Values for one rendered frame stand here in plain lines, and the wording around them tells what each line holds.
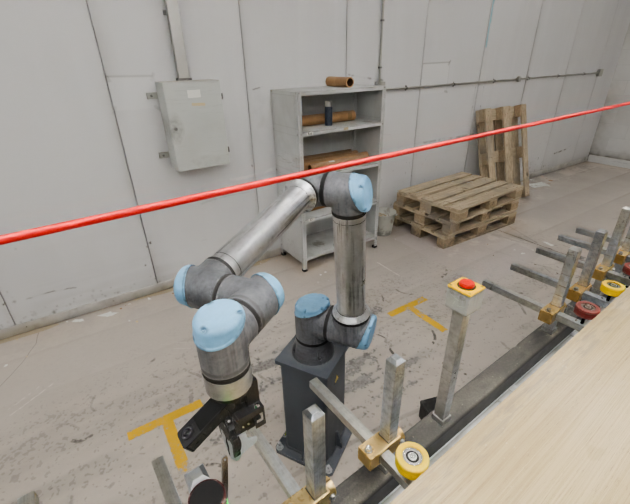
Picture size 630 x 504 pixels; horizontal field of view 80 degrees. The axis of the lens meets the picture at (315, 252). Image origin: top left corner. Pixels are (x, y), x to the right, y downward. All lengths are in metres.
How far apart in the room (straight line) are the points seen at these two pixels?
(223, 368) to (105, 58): 2.62
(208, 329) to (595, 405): 1.08
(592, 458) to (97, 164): 3.02
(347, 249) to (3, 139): 2.40
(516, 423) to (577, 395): 0.23
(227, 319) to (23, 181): 2.60
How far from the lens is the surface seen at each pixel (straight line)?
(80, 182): 3.14
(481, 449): 1.13
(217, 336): 0.65
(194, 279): 0.82
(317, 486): 1.04
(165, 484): 1.13
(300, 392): 1.79
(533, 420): 1.24
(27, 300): 3.45
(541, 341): 1.86
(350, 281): 1.34
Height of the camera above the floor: 1.77
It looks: 27 degrees down
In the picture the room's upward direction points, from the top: 1 degrees counter-clockwise
